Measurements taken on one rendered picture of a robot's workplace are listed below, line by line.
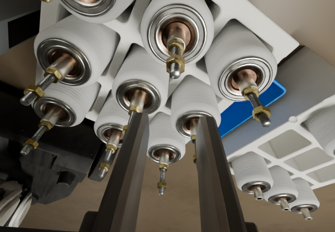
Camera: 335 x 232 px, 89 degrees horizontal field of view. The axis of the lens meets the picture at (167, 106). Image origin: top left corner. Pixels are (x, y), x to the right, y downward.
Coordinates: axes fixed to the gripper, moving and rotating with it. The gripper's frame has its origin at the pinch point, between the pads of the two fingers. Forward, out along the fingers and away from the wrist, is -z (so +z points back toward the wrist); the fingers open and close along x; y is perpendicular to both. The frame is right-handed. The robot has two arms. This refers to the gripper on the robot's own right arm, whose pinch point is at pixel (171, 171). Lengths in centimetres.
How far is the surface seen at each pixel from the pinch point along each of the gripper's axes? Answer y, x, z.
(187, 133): 18.4, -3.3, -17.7
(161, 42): 0.6, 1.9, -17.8
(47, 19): 0.6, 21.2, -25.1
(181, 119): 14.6, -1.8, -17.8
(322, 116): 17.5, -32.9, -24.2
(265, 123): 5.5, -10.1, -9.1
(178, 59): -0.9, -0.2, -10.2
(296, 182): 48, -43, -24
